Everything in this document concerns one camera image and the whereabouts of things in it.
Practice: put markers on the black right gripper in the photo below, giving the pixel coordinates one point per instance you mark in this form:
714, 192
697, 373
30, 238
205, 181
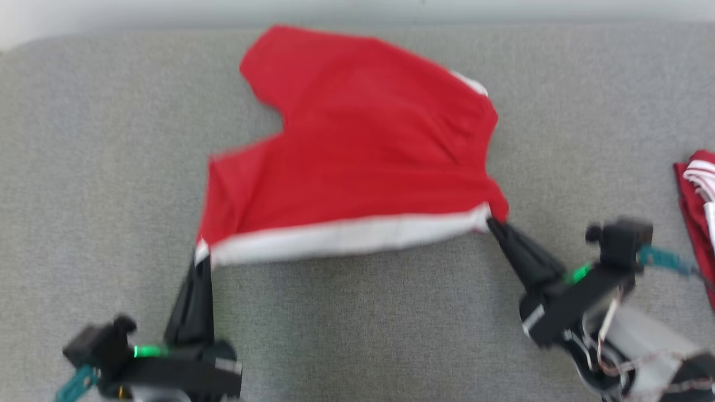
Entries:
575, 304

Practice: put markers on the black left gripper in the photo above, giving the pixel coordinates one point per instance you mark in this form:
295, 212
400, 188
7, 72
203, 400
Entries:
190, 368

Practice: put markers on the red and white t-shirt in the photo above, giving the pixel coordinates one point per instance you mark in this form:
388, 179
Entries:
692, 212

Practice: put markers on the red shorts with white stripe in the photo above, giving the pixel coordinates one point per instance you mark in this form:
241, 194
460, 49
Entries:
363, 151

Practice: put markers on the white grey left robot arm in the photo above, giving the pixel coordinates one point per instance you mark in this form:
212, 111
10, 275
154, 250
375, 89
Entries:
156, 395

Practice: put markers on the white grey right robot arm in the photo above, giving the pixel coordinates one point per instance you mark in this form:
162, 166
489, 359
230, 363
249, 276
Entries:
648, 346

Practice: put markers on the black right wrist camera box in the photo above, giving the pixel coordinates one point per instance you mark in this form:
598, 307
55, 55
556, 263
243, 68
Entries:
623, 243

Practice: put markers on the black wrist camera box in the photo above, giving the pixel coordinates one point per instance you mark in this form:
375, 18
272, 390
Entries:
98, 346
623, 243

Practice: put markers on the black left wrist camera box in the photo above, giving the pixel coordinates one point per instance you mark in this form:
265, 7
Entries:
98, 346

